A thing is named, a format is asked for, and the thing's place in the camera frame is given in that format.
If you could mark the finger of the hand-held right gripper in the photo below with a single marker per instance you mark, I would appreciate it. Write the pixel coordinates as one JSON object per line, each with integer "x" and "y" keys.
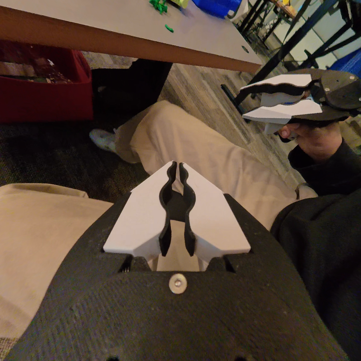
{"x": 282, "y": 80}
{"x": 282, "y": 111}

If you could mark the tiny green toy stem piece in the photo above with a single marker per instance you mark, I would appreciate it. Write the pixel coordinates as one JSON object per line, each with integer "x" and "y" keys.
{"x": 169, "y": 28}

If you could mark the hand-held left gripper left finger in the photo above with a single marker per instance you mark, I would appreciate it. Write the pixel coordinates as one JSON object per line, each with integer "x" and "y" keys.
{"x": 132, "y": 225}

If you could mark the lime green toy pot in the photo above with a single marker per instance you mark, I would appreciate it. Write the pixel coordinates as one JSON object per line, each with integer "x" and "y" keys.
{"x": 182, "y": 2}

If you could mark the red storage bin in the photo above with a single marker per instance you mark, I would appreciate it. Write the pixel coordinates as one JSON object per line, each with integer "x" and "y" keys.
{"x": 42, "y": 98}

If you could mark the person's left leg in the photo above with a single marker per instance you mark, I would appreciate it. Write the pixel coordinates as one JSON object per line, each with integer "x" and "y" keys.
{"x": 42, "y": 239}

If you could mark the person's right forearm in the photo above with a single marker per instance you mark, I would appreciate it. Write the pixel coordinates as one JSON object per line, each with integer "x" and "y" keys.
{"x": 332, "y": 174}

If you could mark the person's right hand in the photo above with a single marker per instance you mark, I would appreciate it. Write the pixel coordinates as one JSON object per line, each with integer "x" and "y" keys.
{"x": 318, "y": 141}

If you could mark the large blue storage bin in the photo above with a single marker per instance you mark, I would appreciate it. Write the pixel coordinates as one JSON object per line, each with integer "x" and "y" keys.
{"x": 211, "y": 7}

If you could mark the green toy bush pink flowers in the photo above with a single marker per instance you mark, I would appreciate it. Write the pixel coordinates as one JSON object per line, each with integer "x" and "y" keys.
{"x": 158, "y": 6}

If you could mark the person's white shoe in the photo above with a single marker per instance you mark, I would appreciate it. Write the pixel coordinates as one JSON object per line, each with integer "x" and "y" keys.
{"x": 103, "y": 139}

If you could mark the blue cloth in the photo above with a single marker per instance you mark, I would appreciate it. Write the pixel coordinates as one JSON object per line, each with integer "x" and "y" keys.
{"x": 349, "y": 64}

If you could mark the person's leg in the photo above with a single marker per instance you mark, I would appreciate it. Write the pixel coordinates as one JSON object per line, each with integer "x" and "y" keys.
{"x": 42, "y": 239}
{"x": 183, "y": 135}

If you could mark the person's right leg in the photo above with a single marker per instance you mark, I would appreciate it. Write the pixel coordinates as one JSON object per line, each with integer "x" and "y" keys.
{"x": 183, "y": 135}

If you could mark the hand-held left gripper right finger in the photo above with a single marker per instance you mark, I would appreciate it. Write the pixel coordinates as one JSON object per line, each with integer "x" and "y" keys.
{"x": 220, "y": 225}

